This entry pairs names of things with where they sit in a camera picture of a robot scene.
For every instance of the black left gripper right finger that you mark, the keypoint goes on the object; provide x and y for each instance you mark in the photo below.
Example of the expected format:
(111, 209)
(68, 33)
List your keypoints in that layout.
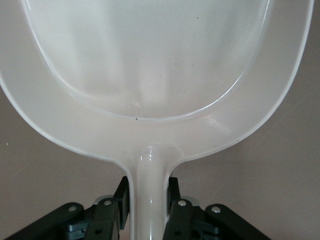
(185, 220)

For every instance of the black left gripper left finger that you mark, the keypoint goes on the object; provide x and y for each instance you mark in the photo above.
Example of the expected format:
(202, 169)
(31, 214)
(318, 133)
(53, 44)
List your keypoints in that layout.
(105, 220)

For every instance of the beige plastic dustpan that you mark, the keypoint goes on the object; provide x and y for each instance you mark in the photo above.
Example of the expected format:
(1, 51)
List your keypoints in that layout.
(160, 62)

